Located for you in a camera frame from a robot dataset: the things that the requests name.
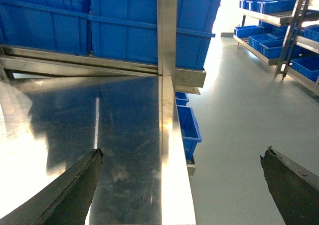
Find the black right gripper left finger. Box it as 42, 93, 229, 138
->
0, 148, 103, 225

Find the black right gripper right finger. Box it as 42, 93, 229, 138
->
260, 146, 319, 225

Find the small blue bin under table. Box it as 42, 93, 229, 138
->
175, 92, 202, 161

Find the steel rack with blue bins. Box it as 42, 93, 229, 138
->
233, 0, 319, 94

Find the large blue crate left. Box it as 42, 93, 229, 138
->
0, 0, 92, 55

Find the large blue crate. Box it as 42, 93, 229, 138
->
88, 0, 221, 70
0, 0, 92, 55

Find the large blue crate right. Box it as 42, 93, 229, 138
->
88, 0, 221, 70

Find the stainless steel shelf frame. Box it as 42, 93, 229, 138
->
0, 0, 207, 88

